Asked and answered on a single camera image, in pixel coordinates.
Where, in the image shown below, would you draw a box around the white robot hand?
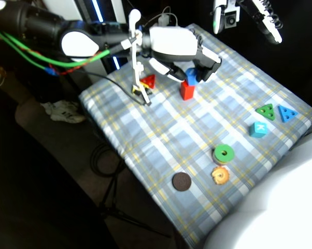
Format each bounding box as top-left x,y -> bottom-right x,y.
211,0 -> 283,45
148,25 -> 222,84

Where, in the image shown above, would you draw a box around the red rectangular block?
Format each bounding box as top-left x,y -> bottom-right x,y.
180,80 -> 195,101

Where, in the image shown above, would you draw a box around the red triangle block with holes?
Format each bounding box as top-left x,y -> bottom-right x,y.
140,74 -> 157,90

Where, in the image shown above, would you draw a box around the yellow triangle block with holes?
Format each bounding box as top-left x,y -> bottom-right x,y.
132,81 -> 153,95

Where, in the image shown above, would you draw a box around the green triangle block with holes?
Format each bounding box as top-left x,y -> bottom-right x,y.
256,103 -> 276,121

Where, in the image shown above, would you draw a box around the blue triangle block with holes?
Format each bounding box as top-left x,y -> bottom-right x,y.
277,105 -> 299,123

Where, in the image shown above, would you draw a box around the white power adapter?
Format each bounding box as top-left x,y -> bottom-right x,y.
158,14 -> 170,27

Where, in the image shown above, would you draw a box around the blue plaid cloth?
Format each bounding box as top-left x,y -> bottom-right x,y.
78,23 -> 312,249

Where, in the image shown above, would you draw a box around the blue cube with letter K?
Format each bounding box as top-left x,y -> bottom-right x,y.
249,121 -> 268,139

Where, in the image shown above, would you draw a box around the stacked coloured wooden rings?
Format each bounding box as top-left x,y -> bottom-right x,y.
211,151 -> 231,166

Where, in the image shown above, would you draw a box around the crumpled white cloth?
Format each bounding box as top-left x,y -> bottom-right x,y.
40,100 -> 87,124

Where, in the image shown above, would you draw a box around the dark brown cookie toy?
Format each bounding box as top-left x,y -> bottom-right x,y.
172,172 -> 192,192

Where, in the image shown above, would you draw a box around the orange flower cookie toy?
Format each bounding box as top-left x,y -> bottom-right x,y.
211,166 -> 230,185

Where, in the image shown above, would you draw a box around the black tripod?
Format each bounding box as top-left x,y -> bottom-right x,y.
98,165 -> 172,239

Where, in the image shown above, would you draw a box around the large white casing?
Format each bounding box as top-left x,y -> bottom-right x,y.
202,132 -> 312,249

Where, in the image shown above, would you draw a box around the grey cable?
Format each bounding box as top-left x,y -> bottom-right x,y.
145,6 -> 179,26

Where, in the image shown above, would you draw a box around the red braided cable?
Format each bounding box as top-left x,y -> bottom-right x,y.
29,49 -> 105,76

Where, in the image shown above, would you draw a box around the green cable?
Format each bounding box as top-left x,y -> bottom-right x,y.
0,24 -> 111,68
0,36 -> 55,76

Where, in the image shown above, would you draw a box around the green wooden ring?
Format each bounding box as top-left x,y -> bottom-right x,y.
214,144 -> 235,163

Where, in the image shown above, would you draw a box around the coiled black cable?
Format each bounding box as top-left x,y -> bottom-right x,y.
90,142 -> 125,178

